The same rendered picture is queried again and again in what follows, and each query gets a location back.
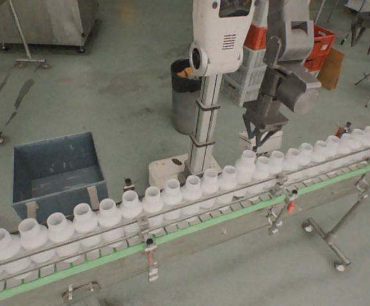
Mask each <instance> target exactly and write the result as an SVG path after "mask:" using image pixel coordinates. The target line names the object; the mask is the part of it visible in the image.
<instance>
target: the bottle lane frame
mask: <svg viewBox="0 0 370 306"><path fill-rule="evenodd" d="M365 173H368V174H367V176H366V178H365V179H364V181H365V182H366V183H368V184H370V166H365V167H364V168H361V169H359V168H358V169H357V170H354V171H351V172H348V173H344V174H342V175H338V176H337V175H336V176H335V177H334V178H329V177H328V180H325V181H322V180H321V182H319V183H316V184H314V183H313V185H310V186H305V185H304V187H303V188H300V189H297V188H296V187H295V188H296V190H297V196H298V198H297V199H296V202H297V204H299V205H300V206H301V208H302V210H301V211H299V210H298V209H296V208H295V207H294V208H293V210H292V211H291V212H290V213H289V212H288V211H286V212H285V214H284V216H283V218H282V220H284V219H288V218H290V217H293V216H295V215H296V214H300V213H302V212H305V211H307V210H311V209H313V208H316V207H320V206H322V205H325V204H327V203H331V202H332V201H334V200H337V199H340V198H343V197H345V196H348V195H351V194H354V193H357V192H360V191H359V190H357V186H356V183H357V182H358V181H360V180H362V179H361V178H362V176H363V175H364V174H365ZM269 197H270V196H269ZM285 197H286V196H285V195H284V194H283V195H279V196H277V197H274V198H272V197H270V199H269V200H266V201H262V200H260V202H259V203H256V204H253V203H252V202H250V203H251V206H249V207H245V208H243V207H242V205H241V207H242V209H239V210H236V211H233V209H232V208H231V210H232V212H230V213H228V214H223V213H222V212H221V211H220V212H221V215H220V216H218V217H214V218H213V217H212V216H211V215H210V217H211V219H210V220H208V221H204V222H202V221H201V220H200V218H199V223H198V224H195V225H193V226H191V224H190V223H189V222H188V225H189V226H188V227H186V228H183V229H180V228H179V227H178V226H177V225H176V226H177V231H173V232H172V233H169V234H168V233H167V231H166V229H165V233H166V234H165V235H164V236H161V237H157V238H156V237H155V235H154V234H153V240H155V241H156V243H157V252H155V257H156V258H157V262H158V264H157V265H156V268H158V267H159V266H162V265H166V264H168V263H171V262H173V261H177V260H179V259H182V258H185V257H187V256H189V255H191V254H194V253H196V252H199V251H203V250H205V249H208V248H210V247H213V246H216V245H219V244H220V243H222V242H225V241H228V240H231V239H233V238H236V237H240V236H242V235H245V234H247V233H250V232H253V231H256V230H258V229H259V228H263V227H265V226H268V225H270V223H269V221H268V218H267V216H268V214H269V213H270V212H272V211H271V209H272V207H273V206H274V205H278V206H277V208H276V210H274V214H275V215H276V216H277V217H278V214H279V213H280V211H281V209H282V208H283V206H284V203H285V202H284V198H285ZM145 243H146V242H140V244H138V245H134V246H132V247H131V246H130V245H129V243H128V242H127V248H125V249H122V250H119V251H117V250H116V248H115V247H114V248H113V252H112V253H110V254H109V255H106V256H102V254H101V251H99V258H96V259H93V260H90V261H88V259H87V257H86V256H85V262H84V263H82V264H80V265H76V266H73V264H72V262H71V267H70V268H67V269H64V270H61V271H57V268H56V266H55V271H54V273H53V274H51V275H47V276H44V277H42V276H41V272H39V274H38V278H37V279H34V280H33V281H31V282H27V283H25V282H24V278H23V279H22V284H21V285H18V286H15V287H12V288H10V289H7V286H6V283H5V286H4V291H1V292H0V306H60V305H63V303H65V301H64V300H63V298H62V296H63V295H64V293H65V292H67V291H69V292H72V291H73V290H74V289H76V288H79V287H81V286H83V285H86V284H88V283H91V282H96V283H98V285H99V289H104V288H106V287H108V286H110V285H113V284H116V283H119V282H122V281H124V280H127V279H130V278H131V277H134V276H136V275H139V274H142V273H145V272H147V271H148V270H147V268H148V262H147V255H145V254H144V252H143V244H145Z"/></svg>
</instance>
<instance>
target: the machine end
mask: <svg viewBox="0 0 370 306"><path fill-rule="evenodd" d="M12 1H13V3H14V5H15V9H16V12H17V15H18V19H19V22H20V23H21V26H22V30H23V32H24V36H25V40H26V42H27V43H32V44H54V45H74V46H79V48H80V49H78V50H77V52H78V53H84V52H85V49H82V46H84V45H85V42H86V40H87V37H88V36H92V35H93V34H92V33H90V30H91V28H92V27H93V26H92V25H94V22H98V20H97V19H96V17H97V14H98V13H99V8H98V6H99V3H98V2H97V0H12ZM0 43H2V44H3V47H1V48H0V49H1V50H2V51H6V50H9V49H10V47H8V46H5V45H4V43H22V39H21V36H20V33H19V32H18V29H17V25H16V23H15V19H14V16H13V13H12V11H11V9H10V5H9V3H8V1H6V2H5V3H3V4H1V5H0Z"/></svg>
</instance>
